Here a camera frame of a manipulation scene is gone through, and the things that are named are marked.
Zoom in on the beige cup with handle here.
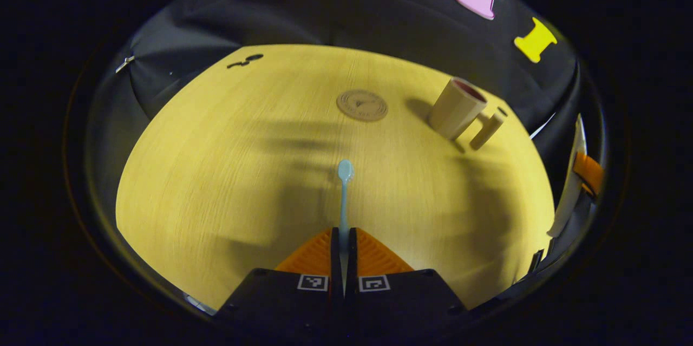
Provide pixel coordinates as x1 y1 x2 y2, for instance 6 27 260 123
429 77 508 151

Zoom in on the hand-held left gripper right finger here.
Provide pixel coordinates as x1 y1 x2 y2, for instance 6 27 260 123
345 227 469 336

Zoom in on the white toothpaste tube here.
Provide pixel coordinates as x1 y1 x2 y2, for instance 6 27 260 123
547 113 588 238

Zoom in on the black backdrop cloth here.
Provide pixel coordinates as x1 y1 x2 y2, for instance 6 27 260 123
87 0 602 184

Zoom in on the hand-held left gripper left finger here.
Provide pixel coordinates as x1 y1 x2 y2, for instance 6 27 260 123
214 227 344 336

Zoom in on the round brown coaster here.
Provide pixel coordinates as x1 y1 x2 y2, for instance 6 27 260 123
336 89 389 122

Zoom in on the light blue toothbrush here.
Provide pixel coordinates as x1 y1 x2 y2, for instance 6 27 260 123
337 159 354 292

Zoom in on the light wooden desktop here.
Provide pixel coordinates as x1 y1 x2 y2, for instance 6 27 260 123
115 44 555 311

